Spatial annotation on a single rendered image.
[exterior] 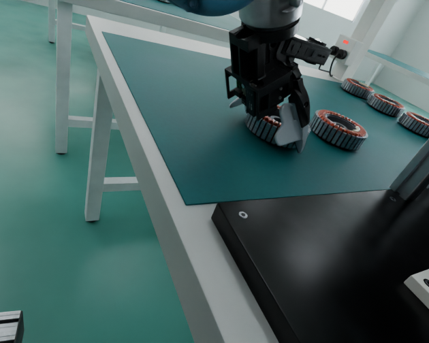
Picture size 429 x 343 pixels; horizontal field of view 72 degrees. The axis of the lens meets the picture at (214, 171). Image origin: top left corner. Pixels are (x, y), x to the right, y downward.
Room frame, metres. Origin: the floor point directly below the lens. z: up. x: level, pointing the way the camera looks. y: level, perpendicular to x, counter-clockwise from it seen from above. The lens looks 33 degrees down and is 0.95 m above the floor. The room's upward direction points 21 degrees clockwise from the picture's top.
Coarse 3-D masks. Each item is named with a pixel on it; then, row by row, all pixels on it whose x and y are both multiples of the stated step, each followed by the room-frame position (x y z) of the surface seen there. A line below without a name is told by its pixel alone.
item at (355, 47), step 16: (384, 0) 1.29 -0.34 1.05; (368, 16) 1.31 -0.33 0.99; (384, 16) 1.31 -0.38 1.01; (368, 32) 1.29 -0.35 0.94; (336, 48) 1.27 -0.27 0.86; (352, 48) 1.25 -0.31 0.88; (368, 48) 1.32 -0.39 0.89; (336, 64) 1.33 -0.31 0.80; (352, 64) 1.29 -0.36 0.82; (336, 80) 1.28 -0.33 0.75
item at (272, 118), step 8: (272, 112) 0.53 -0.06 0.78; (248, 120) 0.48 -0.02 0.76; (256, 120) 0.46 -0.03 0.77; (264, 120) 0.45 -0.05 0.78; (272, 120) 0.45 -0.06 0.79; (280, 120) 0.51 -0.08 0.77; (256, 128) 0.46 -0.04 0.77; (264, 128) 0.45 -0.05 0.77; (272, 128) 0.44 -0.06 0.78; (264, 136) 0.45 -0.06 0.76; (272, 136) 0.45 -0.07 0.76; (272, 144) 0.45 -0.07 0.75; (288, 144) 0.45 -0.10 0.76
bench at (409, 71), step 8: (368, 56) 3.87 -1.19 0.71; (376, 56) 3.80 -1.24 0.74; (384, 56) 4.18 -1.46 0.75; (376, 64) 4.70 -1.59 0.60; (384, 64) 3.69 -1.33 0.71; (392, 64) 3.62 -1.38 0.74; (400, 64) 3.94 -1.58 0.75; (376, 72) 4.68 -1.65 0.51; (400, 72) 3.51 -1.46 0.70; (408, 72) 3.45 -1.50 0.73; (416, 72) 3.57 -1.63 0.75; (424, 72) 4.13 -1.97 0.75; (368, 80) 4.67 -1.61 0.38; (424, 80) 3.30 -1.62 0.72
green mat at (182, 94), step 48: (144, 48) 0.71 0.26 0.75; (144, 96) 0.45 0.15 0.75; (192, 96) 0.53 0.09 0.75; (288, 96) 0.78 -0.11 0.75; (336, 96) 0.99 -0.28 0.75; (192, 144) 0.35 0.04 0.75; (240, 144) 0.41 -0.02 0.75; (384, 144) 0.68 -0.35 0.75; (192, 192) 0.25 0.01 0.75; (240, 192) 0.29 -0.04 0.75; (288, 192) 0.33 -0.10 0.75; (336, 192) 0.38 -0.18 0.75
